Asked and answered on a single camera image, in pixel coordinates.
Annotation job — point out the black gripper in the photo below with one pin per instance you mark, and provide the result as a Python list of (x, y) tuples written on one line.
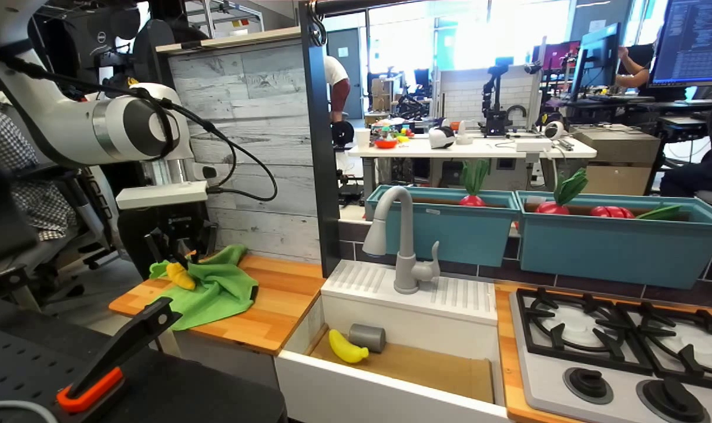
[(174, 225)]

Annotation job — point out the green towel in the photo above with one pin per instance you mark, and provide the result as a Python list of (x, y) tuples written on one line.
[(218, 294)]

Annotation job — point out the yellow toy banana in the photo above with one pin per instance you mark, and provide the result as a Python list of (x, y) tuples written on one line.
[(346, 349)]

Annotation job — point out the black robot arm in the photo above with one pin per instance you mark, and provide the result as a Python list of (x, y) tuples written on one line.
[(496, 98)]

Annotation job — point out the yellow toy corn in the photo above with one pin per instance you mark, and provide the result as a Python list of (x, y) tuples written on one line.
[(179, 277)]

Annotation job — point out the wooden counter board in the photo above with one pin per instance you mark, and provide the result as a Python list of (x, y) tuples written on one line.
[(281, 306)]

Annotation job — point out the office chair with cloth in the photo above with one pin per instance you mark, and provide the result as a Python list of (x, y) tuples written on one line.
[(26, 212)]

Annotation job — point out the black perforated board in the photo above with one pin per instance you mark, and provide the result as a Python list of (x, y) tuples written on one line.
[(26, 361)]

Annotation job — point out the wooden shelf board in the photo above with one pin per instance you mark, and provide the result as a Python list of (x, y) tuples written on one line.
[(230, 42)]

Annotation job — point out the person in white shirt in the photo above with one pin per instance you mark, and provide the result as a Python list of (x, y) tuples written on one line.
[(334, 83)]

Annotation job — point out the gray toy faucet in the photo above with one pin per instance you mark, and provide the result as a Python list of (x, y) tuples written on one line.
[(405, 266)]

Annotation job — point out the white toy sink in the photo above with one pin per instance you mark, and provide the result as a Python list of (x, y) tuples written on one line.
[(402, 302)]

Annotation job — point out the red bowl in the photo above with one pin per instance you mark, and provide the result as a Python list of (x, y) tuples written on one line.
[(386, 145)]

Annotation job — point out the short teal planter box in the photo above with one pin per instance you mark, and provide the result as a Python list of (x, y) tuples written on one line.
[(456, 233)]

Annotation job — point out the red radish, straight leaves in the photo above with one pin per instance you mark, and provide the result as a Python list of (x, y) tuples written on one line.
[(474, 188)]

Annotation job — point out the white table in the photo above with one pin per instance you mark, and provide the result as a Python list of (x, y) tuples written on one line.
[(480, 150)]

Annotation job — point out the red radish, slanted leaf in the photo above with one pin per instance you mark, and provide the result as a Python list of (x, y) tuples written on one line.
[(562, 197)]

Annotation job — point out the white toy stove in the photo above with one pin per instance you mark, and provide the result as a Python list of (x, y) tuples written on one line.
[(543, 380)]

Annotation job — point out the small black stove knob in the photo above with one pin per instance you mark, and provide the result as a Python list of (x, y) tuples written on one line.
[(588, 385)]

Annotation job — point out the red toy tomato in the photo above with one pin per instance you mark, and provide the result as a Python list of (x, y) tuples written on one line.
[(610, 212)]

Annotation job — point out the long teal planter box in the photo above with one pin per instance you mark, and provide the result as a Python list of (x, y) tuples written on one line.
[(614, 253)]

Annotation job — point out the black stove grate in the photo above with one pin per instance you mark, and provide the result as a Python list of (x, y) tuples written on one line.
[(616, 320)]

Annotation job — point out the cardboard box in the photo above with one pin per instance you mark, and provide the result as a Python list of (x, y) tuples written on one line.
[(616, 157)]

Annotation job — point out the small computer monitor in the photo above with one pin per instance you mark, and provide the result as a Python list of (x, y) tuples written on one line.
[(596, 66)]

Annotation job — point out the green toy vegetable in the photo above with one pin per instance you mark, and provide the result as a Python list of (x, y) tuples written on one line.
[(663, 212)]

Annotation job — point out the person at the monitor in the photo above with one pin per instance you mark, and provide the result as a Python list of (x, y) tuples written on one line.
[(637, 74)]

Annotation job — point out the large black stove knob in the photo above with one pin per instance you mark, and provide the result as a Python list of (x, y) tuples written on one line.
[(672, 400)]

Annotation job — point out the large computer monitor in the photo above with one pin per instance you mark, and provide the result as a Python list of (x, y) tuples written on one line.
[(697, 44)]

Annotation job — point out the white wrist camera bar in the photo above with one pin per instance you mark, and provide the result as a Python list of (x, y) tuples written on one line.
[(160, 197)]

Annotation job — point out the black vertical post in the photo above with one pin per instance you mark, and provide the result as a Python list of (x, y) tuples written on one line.
[(321, 157)]

